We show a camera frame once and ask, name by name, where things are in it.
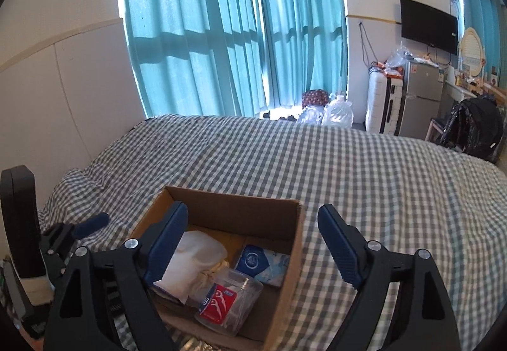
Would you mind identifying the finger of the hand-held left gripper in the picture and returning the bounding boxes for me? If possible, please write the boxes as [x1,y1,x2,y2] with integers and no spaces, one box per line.
[41,212,110,268]

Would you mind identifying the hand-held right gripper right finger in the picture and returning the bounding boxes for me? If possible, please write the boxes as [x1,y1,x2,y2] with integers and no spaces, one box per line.
[317,204,463,351]

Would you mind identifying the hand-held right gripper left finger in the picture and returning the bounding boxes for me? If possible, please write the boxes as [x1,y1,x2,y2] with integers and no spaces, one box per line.
[43,201,189,351]

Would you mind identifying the brown cardboard box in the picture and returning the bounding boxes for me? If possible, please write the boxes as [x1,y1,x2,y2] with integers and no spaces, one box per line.
[129,185,305,351]

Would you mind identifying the white cloth pouch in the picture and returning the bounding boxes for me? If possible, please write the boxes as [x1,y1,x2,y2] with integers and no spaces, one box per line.
[152,230,230,306]

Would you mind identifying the bed with grey checked blanket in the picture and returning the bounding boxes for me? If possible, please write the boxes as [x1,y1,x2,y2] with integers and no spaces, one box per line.
[39,113,507,351]

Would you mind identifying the clear plastic container red label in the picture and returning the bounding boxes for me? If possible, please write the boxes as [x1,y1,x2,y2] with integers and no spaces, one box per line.
[194,268,264,337]

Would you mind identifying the blue tissue pack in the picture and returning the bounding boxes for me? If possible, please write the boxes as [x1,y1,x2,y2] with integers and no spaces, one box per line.
[233,244,292,288]

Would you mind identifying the clear plastic bags on floor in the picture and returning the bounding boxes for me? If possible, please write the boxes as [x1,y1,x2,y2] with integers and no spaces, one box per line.
[321,94,355,128]

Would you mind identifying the white suitcase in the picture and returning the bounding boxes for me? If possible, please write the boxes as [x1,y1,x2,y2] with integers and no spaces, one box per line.
[364,72,405,135]

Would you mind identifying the dark red patterned bag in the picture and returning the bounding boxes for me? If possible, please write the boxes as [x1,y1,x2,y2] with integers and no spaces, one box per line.
[302,90,331,110]

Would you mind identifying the white chair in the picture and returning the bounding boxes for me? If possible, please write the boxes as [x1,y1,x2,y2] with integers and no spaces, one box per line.
[426,117,449,144]

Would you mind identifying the small grey fridge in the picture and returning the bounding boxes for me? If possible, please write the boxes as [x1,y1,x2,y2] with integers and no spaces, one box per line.
[398,60,445,140]

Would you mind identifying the black backpack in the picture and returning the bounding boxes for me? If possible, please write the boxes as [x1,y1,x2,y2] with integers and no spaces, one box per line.
[440,95,505,166]

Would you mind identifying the white desk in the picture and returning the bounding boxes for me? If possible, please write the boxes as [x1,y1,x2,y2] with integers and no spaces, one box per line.
[438,80,507,126]

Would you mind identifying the clear plastic bag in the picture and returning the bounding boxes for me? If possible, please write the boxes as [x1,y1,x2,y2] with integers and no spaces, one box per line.
[382,41,416,72]

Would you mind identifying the wide teal curtain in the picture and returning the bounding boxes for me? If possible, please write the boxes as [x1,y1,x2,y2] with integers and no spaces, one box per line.
[122,0,350,119]

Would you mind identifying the dangling wall cable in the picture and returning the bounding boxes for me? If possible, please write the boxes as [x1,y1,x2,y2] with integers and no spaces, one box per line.
[358,21,378,71]

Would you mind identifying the black wall television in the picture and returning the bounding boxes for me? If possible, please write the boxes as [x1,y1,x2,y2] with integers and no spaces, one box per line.
[399,0,459,55]

